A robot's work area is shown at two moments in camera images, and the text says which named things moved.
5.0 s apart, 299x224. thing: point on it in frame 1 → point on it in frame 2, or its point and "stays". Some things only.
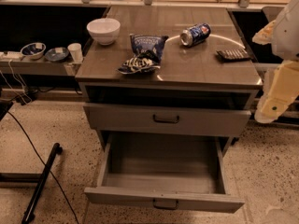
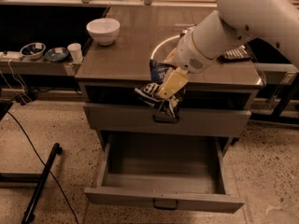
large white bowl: [104, 30] stays
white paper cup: [75, 49] stays
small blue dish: [57, 53] stays
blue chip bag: [148, 50] → [166, 109]
